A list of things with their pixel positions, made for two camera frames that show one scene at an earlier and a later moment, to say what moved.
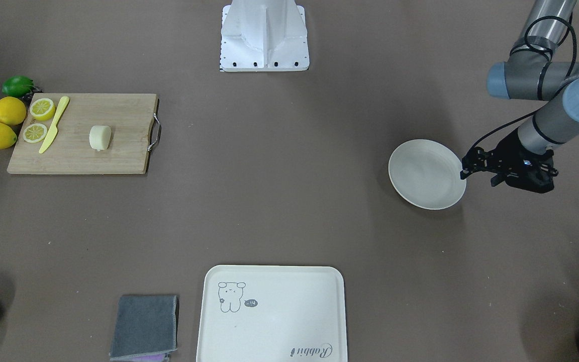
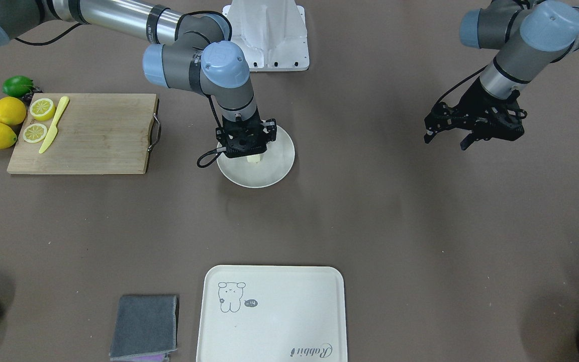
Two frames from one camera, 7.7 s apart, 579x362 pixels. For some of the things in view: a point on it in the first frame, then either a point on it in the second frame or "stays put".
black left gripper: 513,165 -> 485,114
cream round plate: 426,174 -> 276,164
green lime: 17,86 stays put
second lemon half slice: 34,132 stays put
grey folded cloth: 144,325 stays put
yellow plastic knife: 54,129 stays put
